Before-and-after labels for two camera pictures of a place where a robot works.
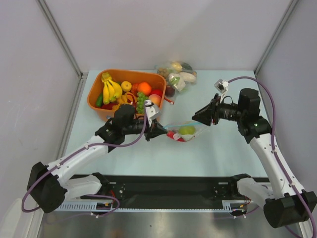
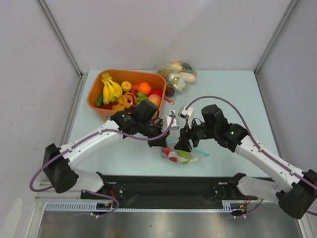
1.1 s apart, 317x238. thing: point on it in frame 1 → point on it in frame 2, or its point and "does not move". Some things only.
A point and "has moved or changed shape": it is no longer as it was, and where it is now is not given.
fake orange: x=144 y=88 does not move
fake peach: x=155 y=98 does not move
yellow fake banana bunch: x=112 y=90 does not move
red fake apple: x=158 y=91 does not move
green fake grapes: x=140 y=99 does not move
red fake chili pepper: x=170 y=134 → x=167 y=150
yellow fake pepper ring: x=127 y=98 does not move
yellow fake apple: x=126 y=86 does not move
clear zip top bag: x=185 y=131 has moved or changed shape
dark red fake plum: x=170 y=91 does not move
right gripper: x=213 y=112 → x=186 y=138
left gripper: x=154 y=130 → x=161 y=142
